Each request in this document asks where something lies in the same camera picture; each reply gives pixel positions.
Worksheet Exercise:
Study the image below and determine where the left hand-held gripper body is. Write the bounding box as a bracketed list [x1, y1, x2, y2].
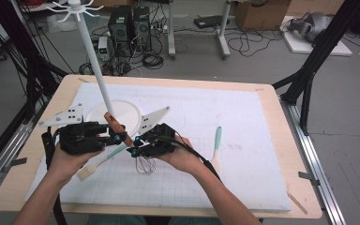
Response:
[37, 103, 109, 156]

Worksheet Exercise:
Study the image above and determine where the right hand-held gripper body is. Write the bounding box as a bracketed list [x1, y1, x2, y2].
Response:
[137, 106, 182, 158]

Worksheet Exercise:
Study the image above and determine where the wire whisk with wooden handle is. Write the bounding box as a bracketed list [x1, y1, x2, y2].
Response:
[103, 112, 158, 175]

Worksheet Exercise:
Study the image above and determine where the narrow spatula with mint handle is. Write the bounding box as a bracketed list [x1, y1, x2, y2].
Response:
[77, 143, 129, 181]

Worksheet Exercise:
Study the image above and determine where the wide spatula with mint handle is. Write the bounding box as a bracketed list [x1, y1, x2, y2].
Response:
[210, 126, 223, 175]

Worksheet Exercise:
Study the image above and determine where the white utensil stand with hooks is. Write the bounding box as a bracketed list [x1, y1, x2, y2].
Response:
[46, 0, 143, 139]

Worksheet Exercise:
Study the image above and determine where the person's left hand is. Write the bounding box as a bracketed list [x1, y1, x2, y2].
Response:
[48, 145, 106, 184]

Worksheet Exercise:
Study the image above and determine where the person's right hand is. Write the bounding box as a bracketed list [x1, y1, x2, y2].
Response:
[156, 136, 207, 176]

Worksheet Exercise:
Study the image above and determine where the black table clamp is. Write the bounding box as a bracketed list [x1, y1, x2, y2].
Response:
[2, 157, 27, 173]
[298, 171, 321, 187]

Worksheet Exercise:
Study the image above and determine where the white grid mat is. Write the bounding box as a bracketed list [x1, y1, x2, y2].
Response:
[24, 82, 293, 212]

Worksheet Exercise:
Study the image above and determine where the black computer tower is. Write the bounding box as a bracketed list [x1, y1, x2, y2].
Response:
[107, 5, 135, 57]
[132, 6, 153, 51]

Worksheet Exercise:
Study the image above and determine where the white desk leg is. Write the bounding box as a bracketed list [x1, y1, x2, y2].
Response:
[167, 0, 177, 60]
[217, 0, 233, 60]

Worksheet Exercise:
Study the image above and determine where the flat black box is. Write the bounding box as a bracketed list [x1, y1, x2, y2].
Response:
[193, 14, 231, 30]

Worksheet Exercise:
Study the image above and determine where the cardboard box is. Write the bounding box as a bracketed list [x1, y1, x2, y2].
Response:
[233, 0, 293, 32]

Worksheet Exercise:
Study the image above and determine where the white floor board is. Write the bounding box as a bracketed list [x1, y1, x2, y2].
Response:
[280, 15, 353, 57]

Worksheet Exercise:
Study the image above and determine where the grey rounded device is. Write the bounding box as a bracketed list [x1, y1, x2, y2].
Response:
[287, 11, 334, 43]

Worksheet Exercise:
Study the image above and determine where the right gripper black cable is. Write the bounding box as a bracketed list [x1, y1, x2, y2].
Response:
[158, 134, 223, 183]

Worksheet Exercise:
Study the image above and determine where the coiled black cable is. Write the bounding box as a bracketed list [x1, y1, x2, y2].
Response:
[142, 52, 164, 70]

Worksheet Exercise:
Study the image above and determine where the aluminium rail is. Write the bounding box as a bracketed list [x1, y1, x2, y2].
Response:
[279, 97, 347, 225]
[0, 120, 34, 204]

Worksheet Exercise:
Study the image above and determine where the black metal frame stand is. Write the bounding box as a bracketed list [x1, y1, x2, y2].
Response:
[0, 0, 69, 179]
[271, 0, 360, 136]

